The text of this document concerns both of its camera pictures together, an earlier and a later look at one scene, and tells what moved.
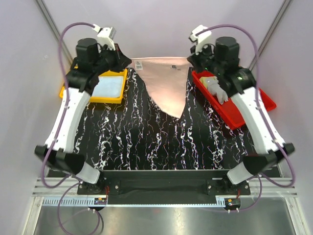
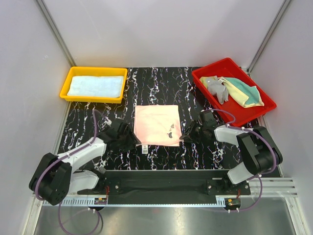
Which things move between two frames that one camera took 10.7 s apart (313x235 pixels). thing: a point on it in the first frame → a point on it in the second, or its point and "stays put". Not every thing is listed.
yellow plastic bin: (113, 100) stays put
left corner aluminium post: (43, 8) stays put
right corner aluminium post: (275, 22) stays put
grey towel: (214, 88) stays put
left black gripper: (121, 60) → (132, 140)
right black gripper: (194, 58) → (189, 134)
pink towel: (165, 79) → (158, 125)
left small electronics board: (100, 200) stays put
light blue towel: (109, 86) stays put
